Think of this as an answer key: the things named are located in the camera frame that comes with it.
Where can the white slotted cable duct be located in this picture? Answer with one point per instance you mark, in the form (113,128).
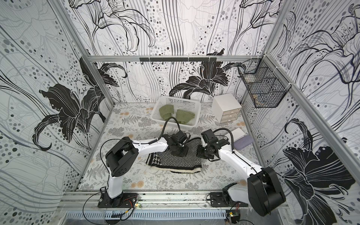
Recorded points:
(149,214)

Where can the lavender flat pad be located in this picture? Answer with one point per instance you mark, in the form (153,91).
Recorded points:
(243,142)

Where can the green knitted scarf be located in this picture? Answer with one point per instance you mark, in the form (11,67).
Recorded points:
(166,111)
(184,117)

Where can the white rectangular box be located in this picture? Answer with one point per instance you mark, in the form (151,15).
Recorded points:
(237,134)

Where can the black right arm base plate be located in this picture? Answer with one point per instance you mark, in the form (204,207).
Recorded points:
(231,195)

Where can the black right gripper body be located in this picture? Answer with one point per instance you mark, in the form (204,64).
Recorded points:
(204,150)

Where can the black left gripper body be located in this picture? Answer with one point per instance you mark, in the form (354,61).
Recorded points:
(179,150)

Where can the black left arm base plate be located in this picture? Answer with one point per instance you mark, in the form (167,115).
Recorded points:
(124,200)

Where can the white plastic laundry basket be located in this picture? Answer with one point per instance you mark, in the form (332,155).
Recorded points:
(178,103)

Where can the white mini drawer cabinet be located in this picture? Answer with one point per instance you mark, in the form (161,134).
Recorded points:
(226,108)

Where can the black wall hook rail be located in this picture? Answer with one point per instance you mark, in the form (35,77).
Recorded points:
(178,59)

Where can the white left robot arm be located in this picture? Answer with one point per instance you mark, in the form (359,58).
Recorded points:
(121,157)

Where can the black white patterned scarf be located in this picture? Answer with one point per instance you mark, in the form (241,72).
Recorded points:
(187,164)

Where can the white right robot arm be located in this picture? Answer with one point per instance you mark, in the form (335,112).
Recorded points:
(262,191)

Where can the black wire wall basket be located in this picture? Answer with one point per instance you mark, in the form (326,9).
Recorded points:
(262,85)

